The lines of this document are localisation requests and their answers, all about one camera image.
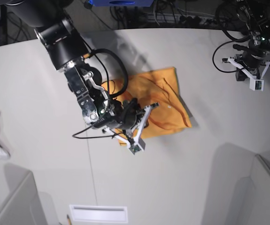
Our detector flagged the pencil at table edge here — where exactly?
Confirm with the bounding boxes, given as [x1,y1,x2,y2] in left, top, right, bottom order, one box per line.
[67,214,72,225]

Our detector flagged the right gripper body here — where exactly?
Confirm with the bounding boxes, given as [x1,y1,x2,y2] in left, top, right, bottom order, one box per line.
[113,98,144,130]

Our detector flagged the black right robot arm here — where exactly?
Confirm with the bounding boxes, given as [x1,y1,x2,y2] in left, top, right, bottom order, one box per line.
[5,0,146,130]

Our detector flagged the blue purple device box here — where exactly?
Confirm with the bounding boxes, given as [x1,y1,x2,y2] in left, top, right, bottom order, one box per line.
[87,0,154,7]

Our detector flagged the white rectangular table grommet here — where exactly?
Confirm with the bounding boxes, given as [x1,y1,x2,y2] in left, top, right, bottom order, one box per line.
[69,204,128,224]

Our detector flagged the yellow orange T-shirt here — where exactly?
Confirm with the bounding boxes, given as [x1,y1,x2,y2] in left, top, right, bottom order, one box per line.
[115,67,193,140]

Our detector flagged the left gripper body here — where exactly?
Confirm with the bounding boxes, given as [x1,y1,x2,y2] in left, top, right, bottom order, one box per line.
[233,44,270,70]

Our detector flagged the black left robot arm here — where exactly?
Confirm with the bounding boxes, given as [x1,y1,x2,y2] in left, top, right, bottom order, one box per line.
[212,0,270,82]

